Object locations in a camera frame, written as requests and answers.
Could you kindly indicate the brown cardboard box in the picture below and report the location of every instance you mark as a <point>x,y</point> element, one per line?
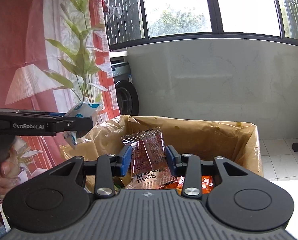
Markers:
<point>237,141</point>

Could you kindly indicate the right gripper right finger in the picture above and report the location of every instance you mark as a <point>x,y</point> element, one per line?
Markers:
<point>185,165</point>

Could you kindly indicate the window frame with glass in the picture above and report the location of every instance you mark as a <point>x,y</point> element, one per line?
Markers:
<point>135,22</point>

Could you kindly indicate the washing machine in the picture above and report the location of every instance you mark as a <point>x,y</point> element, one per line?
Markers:
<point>126,93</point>

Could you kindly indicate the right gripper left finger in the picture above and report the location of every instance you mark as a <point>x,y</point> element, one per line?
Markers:
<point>109,166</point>

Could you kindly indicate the person left hand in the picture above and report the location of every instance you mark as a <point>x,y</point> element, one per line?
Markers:
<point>9,170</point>

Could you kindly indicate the red translucent snack packet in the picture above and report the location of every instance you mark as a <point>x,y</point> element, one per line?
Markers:
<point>149,169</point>

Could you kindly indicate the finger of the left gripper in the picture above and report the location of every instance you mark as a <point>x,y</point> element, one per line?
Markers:
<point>80,125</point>

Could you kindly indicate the white blue snack packet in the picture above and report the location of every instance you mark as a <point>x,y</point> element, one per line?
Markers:
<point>81,109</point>

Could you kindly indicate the red printed curtain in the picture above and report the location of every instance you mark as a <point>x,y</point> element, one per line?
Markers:
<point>55,54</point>

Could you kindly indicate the orange snack packet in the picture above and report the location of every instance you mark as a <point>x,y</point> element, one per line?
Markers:
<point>207,184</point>

